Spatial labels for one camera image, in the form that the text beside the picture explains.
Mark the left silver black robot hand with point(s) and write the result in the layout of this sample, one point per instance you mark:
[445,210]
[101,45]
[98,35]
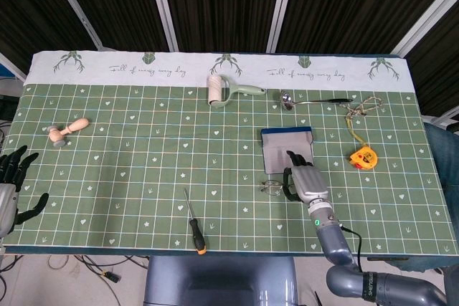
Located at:
[5,198]

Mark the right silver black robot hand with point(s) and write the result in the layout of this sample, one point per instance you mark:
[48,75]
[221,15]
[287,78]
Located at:
[310,182]

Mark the wire-frame eyeglasses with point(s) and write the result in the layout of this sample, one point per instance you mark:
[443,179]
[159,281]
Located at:
[269,187]

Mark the blue glasses case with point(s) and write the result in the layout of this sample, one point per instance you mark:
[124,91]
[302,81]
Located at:
[276,155]

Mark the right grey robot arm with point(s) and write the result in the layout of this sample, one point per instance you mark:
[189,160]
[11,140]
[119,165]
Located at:
[335,245]

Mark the yellow tape measure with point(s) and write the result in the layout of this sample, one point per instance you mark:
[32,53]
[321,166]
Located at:
[364,159]

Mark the small wooden mallet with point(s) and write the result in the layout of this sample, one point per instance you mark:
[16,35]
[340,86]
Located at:
[57,135]

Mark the black orange screwdriver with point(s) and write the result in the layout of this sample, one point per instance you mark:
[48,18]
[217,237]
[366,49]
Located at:
[197,234]

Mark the green lint roller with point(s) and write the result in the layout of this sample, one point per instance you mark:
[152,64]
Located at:
[215,92]

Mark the black power strip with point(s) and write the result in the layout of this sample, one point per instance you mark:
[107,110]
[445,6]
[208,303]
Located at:
[113,277]

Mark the grey blue robot torso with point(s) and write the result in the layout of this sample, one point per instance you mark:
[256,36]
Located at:
[215,284]

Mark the green grid tablecloth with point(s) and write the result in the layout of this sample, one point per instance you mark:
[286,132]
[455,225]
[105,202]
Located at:
[143,148]

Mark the dark pleated curtain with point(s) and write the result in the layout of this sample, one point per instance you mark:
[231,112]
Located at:
[222,5]

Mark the white partition post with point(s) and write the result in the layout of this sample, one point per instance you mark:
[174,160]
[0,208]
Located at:
[71,5]
[426,15]
[161,5]
[281,5]

